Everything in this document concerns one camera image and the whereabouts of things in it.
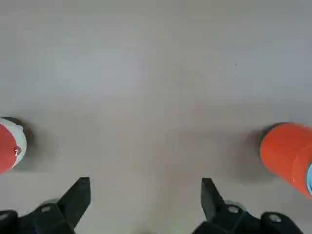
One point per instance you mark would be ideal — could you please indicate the red and white round object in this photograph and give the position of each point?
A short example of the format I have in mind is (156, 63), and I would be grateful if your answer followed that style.
(7, 146)

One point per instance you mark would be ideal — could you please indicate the red can-shaped trash bin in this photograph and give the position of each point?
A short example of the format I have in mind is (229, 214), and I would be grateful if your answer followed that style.
(280, 151)

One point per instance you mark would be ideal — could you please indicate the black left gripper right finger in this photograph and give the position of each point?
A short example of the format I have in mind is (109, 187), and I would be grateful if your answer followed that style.
(214, 207)

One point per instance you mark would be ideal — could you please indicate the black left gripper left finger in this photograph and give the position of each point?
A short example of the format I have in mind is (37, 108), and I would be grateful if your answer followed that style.
(70, 207)

